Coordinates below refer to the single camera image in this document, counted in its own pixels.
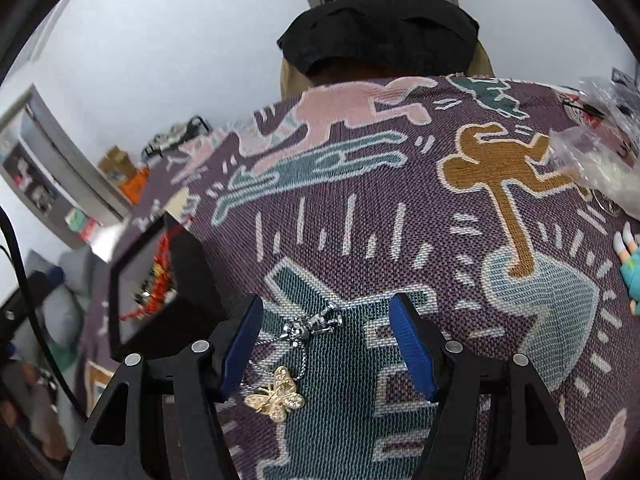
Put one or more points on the black jewelry box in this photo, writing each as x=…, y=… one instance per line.
x=162, y=295

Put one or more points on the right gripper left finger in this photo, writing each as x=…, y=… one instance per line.
x=124, y=437

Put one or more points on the purple patterned blanket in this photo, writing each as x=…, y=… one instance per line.
x=328, y=204

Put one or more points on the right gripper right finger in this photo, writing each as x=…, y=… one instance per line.
x=526, y=437

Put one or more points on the black shoe rack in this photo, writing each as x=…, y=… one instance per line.
x=177, y=134

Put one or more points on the clear plastic bag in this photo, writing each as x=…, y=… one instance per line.
x=601, y=150

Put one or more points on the cartoon boy figurine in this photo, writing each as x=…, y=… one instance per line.
x=627, y=251

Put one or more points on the cardboard box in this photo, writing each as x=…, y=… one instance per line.
x=116, y=166

